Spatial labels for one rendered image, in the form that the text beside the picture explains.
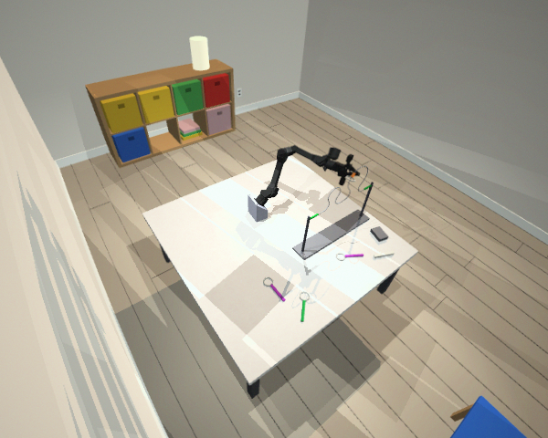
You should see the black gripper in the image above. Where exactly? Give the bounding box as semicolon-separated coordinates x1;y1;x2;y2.
333;154;360;186

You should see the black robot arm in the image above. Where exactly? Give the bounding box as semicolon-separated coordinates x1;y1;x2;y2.
254;145;345;206

